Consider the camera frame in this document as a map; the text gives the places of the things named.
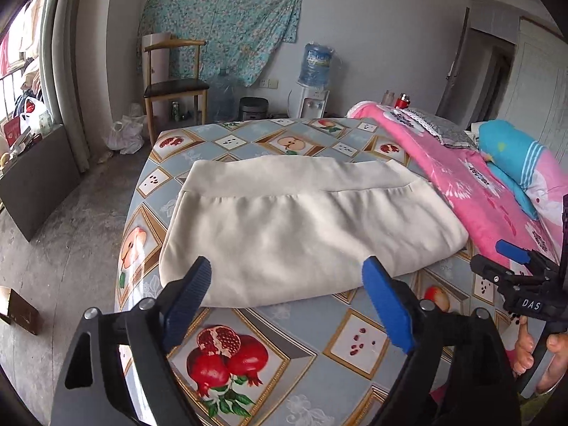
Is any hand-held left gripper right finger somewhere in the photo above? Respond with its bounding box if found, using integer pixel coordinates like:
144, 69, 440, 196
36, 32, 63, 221
361, 255, 522, 426

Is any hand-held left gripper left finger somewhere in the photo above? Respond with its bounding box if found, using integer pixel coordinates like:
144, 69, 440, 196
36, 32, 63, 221
50, 256, 213, 426

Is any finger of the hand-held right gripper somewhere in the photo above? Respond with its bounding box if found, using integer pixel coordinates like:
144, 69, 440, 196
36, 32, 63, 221
470, 253, 529, 294
495, 239, 560, 276

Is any cream sweatshirt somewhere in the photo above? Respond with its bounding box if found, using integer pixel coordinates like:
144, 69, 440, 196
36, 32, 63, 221
159, 156, 470, 309

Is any person's right hand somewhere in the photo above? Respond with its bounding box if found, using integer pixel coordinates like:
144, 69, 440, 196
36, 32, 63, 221
510, 315, 568, 395

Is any fruit-printed tablecloth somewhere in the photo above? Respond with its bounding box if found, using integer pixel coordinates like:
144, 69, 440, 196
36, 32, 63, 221
114, 118, 520, 426

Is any blue striped pillow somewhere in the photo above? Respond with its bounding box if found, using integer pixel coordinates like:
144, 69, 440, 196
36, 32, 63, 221
477, 120, 568, 223

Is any pink printed blanket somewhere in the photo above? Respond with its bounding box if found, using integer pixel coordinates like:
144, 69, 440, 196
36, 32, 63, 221
346, 101, 568, 276

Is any grey lace cloth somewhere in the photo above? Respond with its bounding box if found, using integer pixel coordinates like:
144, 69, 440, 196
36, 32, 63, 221
402, 106, 479, 148

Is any white wardrobe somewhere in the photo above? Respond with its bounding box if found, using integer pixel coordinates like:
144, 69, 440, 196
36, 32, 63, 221
501, 18, 568, 160

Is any cardboard box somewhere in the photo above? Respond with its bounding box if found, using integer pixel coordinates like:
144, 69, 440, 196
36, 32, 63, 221
0, 286, 44, 335

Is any brown door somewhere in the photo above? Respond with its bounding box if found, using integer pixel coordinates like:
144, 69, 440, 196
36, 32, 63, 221
437, 6, 471, 118

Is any grey rice cooker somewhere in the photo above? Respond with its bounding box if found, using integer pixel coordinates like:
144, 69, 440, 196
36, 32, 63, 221
240, 97, 269, 121

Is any empty clear water jug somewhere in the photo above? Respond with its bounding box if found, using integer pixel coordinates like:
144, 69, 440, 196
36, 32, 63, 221
208, 69, 240, 122

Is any wooden chair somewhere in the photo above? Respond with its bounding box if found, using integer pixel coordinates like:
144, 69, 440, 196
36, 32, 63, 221
142, 38, 210, 147

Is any white water dispenser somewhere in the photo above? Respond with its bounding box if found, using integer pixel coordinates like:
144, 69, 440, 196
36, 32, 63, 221
296, 84, 331, 119

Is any white board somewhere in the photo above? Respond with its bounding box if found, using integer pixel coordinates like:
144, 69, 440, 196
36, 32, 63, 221
148, 33, 171, 87

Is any red and white plastic bag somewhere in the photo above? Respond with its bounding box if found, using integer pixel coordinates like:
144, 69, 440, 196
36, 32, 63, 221
20, 95, 53, 137

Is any grey curtain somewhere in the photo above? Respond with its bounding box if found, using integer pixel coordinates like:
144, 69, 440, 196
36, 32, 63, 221
40, 0, 94, 174

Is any blue water bottle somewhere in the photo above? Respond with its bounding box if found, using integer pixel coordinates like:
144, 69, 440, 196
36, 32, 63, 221
298, 42, 335, 89

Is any turquoise floral wall cloth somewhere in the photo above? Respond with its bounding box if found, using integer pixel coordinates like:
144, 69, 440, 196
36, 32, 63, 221
138, 0, 305, 87

